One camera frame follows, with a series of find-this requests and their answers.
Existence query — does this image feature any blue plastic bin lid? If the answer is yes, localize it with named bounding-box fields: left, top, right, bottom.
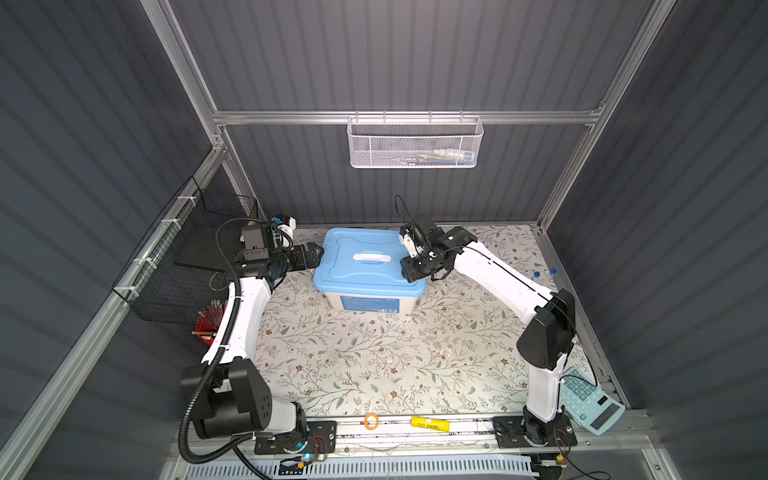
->
left=313, top=228, right=427, bottom=298

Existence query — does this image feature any white plastic storage bin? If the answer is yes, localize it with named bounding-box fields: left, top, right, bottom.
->
left=324, top=292, right=422, bottom=314

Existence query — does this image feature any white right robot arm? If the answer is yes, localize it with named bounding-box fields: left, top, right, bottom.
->
left=399, top=215, right=576, bottom=446

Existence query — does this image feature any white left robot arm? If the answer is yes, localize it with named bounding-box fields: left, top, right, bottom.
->
left=177, top=215, right=324, bottom=464

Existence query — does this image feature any red pencil cup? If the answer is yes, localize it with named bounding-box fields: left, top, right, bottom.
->
left=192, top=300, right=227, bottom=347

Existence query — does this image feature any yellow label tag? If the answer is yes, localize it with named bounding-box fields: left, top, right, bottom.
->
left=411, top=416, right=451, bottom=433

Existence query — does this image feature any orange rubber band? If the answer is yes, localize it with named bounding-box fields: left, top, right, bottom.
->
left=363, top=413, right=380, bottom=431

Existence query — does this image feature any teal calculator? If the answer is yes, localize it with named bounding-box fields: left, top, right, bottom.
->
left=560, top=368, right=626, bottom=435

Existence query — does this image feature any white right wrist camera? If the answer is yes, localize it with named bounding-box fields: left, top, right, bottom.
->
left=399, top=226, right=418, bottom=258

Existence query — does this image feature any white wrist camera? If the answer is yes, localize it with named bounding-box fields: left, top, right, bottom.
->
left=272, top=214, right=297, bottom=238
left=399, top=226, right=418, bottom=258

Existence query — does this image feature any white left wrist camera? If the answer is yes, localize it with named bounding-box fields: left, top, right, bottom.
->
left=272, top=214, right=297, bottom=238

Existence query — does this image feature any black wire wall basket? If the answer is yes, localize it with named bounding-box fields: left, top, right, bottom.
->
left=113, top=180, right=259, bottom=326

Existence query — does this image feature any white wire wall basket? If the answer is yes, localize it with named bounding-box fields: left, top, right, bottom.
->
left=346, top=115, right=484, bottom=169

